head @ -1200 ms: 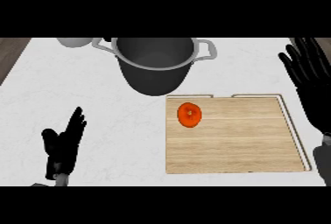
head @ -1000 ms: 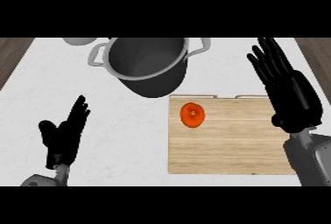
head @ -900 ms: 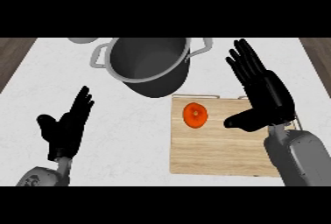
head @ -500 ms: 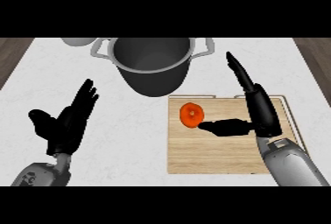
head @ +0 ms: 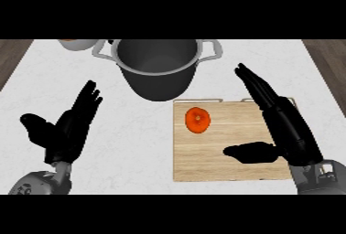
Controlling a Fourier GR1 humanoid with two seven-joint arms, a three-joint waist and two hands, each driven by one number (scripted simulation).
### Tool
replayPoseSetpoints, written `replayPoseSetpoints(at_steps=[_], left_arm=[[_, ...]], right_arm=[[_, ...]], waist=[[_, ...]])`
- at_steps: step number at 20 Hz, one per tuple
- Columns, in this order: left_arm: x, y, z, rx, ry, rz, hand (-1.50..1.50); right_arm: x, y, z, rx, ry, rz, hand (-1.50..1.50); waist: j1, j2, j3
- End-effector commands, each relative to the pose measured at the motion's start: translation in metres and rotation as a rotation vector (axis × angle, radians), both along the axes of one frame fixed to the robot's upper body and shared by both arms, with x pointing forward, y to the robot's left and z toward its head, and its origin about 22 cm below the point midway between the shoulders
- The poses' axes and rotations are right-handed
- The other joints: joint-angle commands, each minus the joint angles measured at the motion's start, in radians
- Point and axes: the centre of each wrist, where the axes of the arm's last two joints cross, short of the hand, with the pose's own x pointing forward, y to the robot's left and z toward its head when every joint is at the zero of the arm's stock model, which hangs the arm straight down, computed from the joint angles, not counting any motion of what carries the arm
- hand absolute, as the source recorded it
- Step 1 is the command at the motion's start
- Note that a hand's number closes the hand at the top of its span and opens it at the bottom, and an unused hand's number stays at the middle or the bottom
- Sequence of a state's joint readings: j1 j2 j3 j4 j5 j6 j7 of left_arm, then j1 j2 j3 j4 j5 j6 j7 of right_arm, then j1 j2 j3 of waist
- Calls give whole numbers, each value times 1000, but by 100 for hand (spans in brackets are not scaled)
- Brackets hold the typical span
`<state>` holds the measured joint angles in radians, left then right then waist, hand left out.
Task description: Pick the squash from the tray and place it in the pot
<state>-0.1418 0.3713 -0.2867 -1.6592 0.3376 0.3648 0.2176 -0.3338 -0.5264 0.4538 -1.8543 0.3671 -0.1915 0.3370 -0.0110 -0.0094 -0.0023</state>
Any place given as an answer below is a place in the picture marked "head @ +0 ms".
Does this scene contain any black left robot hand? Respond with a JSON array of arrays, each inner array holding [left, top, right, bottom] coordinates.
[[19, 80, 103, 165]]

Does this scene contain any wooden tray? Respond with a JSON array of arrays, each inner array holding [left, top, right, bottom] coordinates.
[[171, 97, 300, 183]]

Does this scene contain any grey metal pot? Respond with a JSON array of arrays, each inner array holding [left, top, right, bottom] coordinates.
[[90, 39, 224, 102]]

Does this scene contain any white bowl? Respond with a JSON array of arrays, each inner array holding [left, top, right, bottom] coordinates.
[[56, 39, 102, 52]]

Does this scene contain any orange squash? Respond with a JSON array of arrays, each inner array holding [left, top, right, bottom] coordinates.
[[183, 106, 213, 134]]

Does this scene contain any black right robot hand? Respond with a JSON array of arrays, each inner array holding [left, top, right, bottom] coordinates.
[[221, 62, 323, 167]]

